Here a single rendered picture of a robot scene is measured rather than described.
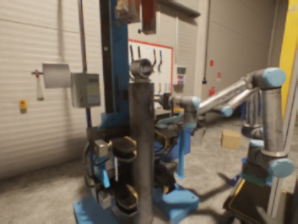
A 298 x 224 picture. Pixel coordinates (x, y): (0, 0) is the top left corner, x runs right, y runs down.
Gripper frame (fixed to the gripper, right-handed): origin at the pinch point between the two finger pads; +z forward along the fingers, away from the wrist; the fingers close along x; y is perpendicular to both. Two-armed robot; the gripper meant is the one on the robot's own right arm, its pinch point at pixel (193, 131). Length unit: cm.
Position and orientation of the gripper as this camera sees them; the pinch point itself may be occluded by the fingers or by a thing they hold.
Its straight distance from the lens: 163.5
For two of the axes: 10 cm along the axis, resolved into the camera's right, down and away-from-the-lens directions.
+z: -2.0, 8.7, 4.5
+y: 8.0, -1.2, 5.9
